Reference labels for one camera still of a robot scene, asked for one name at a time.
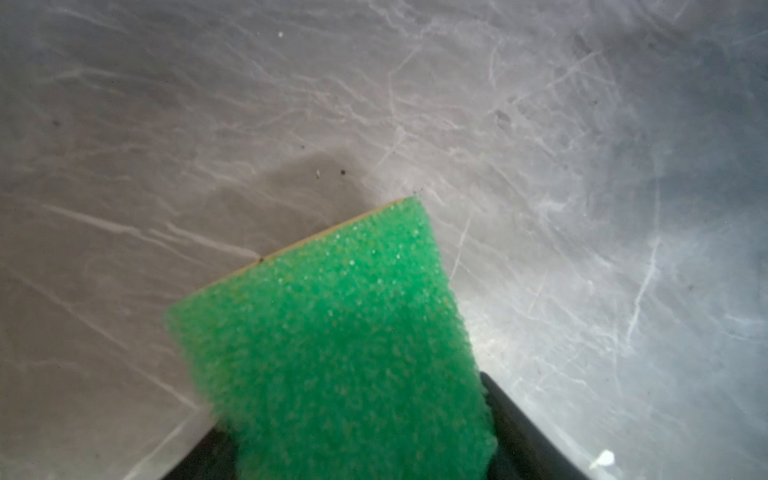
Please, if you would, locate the green sponge top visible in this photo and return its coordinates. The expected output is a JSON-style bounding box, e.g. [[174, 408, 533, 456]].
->
[[167, 197, 497, 479]]

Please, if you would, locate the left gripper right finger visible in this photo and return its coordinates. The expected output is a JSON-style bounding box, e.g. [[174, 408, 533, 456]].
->
[[480, 372, 588, 480]]

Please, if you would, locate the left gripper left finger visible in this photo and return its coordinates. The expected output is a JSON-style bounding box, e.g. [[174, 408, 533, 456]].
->
[[163, 426, 238, 480]]

